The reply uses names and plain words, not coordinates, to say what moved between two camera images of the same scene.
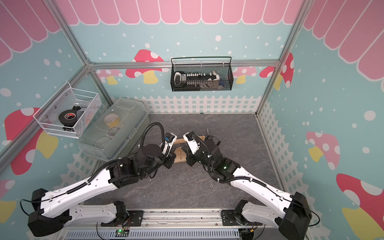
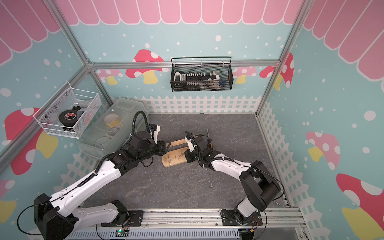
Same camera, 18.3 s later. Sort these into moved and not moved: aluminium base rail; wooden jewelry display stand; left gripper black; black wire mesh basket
Moved: left gripper black
Not moved: wooden jewelry display stand; aluminium base rail; black wire mesh basket
